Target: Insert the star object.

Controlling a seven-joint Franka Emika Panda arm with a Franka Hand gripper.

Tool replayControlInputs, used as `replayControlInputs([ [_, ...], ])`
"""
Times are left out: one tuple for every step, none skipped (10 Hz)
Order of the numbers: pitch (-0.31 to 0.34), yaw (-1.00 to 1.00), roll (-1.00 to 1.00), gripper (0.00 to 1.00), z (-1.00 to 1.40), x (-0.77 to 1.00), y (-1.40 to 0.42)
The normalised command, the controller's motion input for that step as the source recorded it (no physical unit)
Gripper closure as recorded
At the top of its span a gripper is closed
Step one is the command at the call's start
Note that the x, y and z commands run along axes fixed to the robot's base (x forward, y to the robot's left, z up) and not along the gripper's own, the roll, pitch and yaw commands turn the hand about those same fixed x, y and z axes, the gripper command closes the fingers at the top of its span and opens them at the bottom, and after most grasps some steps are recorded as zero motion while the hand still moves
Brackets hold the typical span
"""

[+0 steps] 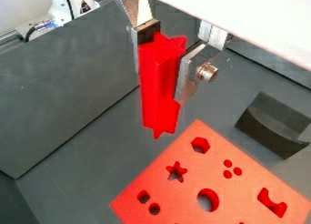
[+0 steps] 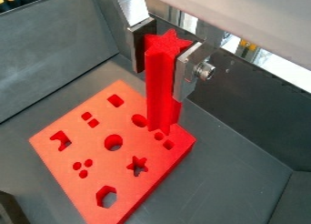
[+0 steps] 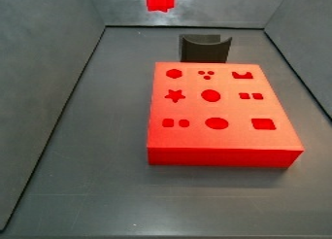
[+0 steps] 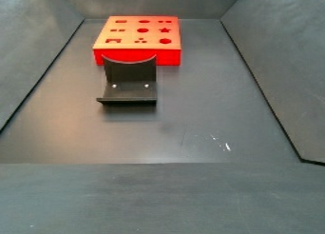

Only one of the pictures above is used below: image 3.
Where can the red star peg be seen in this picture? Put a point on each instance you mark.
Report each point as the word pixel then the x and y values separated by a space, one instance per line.
pixel 161 5

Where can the red shape-sorter block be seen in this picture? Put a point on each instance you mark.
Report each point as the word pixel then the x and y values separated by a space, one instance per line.
pixel 217 116

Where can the black curved holder bracket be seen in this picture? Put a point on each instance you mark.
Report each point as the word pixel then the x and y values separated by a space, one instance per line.
pixel 203 48

